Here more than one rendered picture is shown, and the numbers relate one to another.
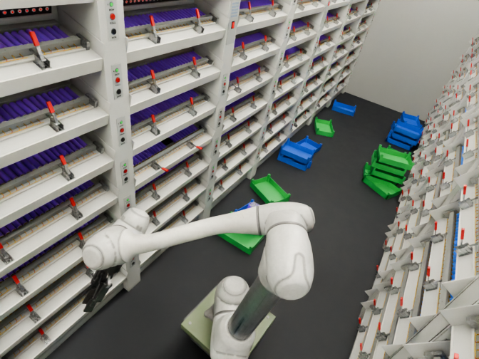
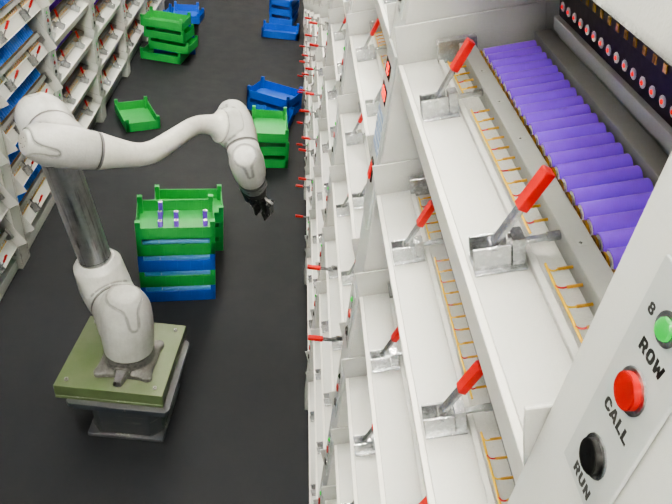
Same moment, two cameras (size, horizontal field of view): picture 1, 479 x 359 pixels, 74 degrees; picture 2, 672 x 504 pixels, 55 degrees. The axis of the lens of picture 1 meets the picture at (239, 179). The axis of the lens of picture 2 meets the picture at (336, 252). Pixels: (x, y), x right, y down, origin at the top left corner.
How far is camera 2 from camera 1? 2.40 m
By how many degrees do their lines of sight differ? 99
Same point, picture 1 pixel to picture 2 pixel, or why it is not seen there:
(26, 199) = (332, 112)
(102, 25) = not seen: outside the picture
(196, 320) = (169, 335)
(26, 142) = (338, 58)
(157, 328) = (229, 374)
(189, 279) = (237, 451)
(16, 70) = not seen: outside the picture
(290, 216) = (53, 115)
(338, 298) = not seen: outside the picture
